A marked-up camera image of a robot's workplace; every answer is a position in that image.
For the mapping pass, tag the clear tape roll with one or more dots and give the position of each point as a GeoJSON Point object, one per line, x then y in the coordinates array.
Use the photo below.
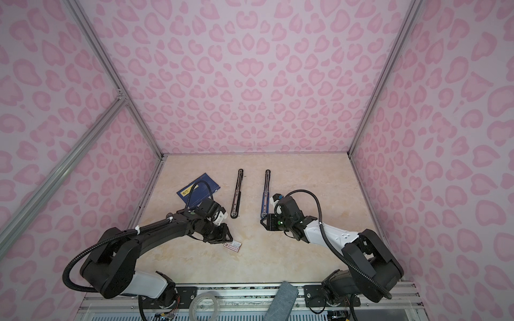
{"type": "Point", "coordinates": [207, 301]}

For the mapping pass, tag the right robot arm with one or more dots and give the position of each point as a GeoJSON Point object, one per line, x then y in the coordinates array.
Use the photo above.
{"type": "Point", "coordinates": [372, 270]}

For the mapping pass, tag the aluminium frame rail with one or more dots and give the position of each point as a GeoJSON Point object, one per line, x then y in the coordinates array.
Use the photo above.
{"type": "Point", "coordinates": [26, 213]}

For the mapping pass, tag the red white staple box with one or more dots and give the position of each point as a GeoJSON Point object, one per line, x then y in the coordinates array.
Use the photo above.
{"type": "Point", "coordinates": [233, 246]}

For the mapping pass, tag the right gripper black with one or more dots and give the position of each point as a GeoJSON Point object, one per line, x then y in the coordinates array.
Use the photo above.
{"type": "Point", "coordinates": [270, 222]}

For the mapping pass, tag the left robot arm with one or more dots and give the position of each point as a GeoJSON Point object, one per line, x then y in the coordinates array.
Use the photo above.
{"type": "Point", "coordinates": [110, 266]}

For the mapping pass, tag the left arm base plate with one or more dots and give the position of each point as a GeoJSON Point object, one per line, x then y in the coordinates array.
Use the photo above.
{"type": "Point", "coordinates": [180, 297]}

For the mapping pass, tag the blue booklet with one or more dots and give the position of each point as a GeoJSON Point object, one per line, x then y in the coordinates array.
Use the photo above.
{"type": "Point", "coordinates": [201, 188]}

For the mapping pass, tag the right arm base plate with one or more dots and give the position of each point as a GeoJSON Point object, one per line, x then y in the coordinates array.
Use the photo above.
{"type": "Point", "coordinates": [317, 296]}

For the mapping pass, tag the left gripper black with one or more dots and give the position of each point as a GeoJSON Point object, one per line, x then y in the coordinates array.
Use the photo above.
{"type": "Point", "coordinates": [222, 237]}

